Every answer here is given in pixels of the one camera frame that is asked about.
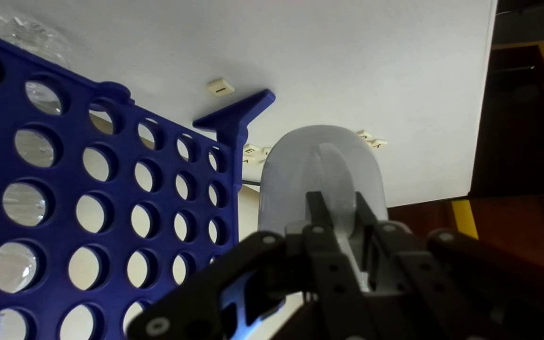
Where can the white low table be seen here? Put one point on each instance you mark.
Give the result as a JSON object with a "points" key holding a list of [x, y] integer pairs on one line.
{"points": [[348, 63]]}

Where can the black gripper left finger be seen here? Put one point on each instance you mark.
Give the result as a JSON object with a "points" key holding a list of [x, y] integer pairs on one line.
{"points": [[235, 284]]}

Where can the clear plastic bag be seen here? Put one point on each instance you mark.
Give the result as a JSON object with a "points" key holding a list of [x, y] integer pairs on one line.
{"points": [[19, 34]]}

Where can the dark brown wooden cabinet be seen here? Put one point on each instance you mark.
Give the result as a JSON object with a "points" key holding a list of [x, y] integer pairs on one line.
{"points": [[524, 233]]}

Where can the white mug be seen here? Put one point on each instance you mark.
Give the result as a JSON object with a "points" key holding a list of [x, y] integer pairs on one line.
{"points": [[322, 144]]}

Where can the yellow strip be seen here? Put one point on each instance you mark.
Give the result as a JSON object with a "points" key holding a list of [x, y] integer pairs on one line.
{"points": [[463, 220]]}

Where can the small cream letter tile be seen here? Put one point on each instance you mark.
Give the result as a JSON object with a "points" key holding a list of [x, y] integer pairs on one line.
{"points": [[255, 153], [221, 85], [367, 142]]}

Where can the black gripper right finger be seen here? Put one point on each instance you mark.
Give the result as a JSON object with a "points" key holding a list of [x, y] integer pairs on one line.
{"points": [[461, 284]]}

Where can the blue connect four grid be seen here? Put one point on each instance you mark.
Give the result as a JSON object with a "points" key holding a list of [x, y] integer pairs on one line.
{"points": [[227, 125]]}

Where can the black television cabinet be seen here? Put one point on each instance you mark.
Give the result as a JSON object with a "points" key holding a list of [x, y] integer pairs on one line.
{"points": [[529, 114]]}

